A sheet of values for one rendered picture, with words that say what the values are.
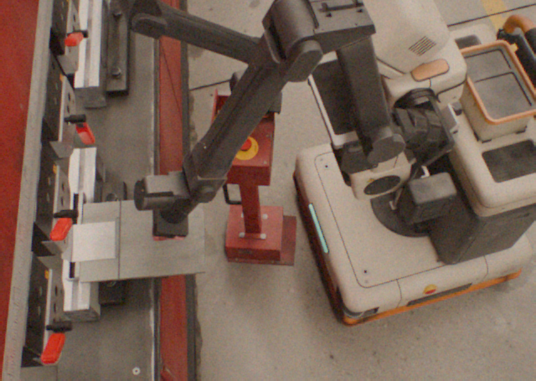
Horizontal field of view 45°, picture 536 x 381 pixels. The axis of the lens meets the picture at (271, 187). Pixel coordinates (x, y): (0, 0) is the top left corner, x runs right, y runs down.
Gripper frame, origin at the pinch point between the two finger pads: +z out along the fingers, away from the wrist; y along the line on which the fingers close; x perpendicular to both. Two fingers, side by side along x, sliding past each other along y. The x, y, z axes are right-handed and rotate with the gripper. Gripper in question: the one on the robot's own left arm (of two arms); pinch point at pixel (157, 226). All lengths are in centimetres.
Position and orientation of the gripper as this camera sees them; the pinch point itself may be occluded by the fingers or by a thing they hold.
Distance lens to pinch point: 140.6
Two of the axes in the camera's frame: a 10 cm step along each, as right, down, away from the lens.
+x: 8.8, 1.3, 4.6
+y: 0.8, 9.0, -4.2
